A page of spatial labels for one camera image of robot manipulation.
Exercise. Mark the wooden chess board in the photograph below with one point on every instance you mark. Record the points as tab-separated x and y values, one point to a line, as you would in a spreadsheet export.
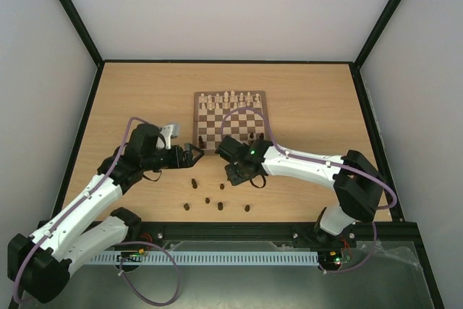
237	123

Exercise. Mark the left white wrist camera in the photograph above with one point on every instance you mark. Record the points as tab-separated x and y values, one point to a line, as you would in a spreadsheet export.
167	133

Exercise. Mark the light blue cable duct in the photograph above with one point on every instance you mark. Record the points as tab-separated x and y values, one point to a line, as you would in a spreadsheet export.
209	258

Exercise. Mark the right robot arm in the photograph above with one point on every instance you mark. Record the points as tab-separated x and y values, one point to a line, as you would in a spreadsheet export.
359	187

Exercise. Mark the white chess pieces row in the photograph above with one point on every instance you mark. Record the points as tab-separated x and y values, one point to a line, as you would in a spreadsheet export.
220	102

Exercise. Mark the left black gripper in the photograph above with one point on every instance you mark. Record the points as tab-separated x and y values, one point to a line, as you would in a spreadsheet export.
178	162

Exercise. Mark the black aluminium frame rail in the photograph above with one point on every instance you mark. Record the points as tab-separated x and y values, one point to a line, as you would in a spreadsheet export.
299	235

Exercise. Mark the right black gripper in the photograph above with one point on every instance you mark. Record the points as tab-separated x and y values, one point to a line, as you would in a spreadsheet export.
231	155

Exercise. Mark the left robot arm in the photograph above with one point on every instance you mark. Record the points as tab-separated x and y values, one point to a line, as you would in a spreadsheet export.
43	262

